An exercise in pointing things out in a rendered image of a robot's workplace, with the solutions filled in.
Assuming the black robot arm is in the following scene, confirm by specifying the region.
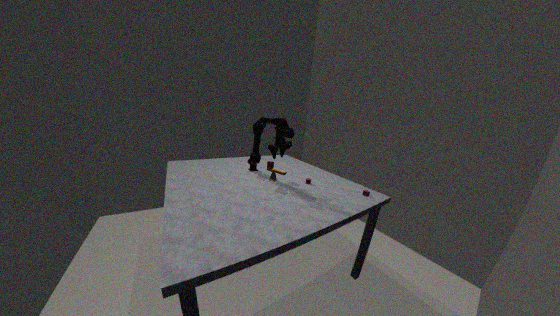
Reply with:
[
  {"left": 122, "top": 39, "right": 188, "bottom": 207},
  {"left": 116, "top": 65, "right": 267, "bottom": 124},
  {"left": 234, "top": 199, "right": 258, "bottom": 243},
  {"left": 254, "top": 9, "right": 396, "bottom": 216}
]
[{"left": 247, "top": 117, "right": 294, "bottom": 172}]

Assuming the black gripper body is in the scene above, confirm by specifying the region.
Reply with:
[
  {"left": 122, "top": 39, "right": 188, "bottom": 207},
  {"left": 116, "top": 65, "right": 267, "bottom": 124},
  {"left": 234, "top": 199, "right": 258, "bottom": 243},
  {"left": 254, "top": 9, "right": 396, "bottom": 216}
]
[{"left": 268, "top": 136, "right": 285, "bottom": 150}]

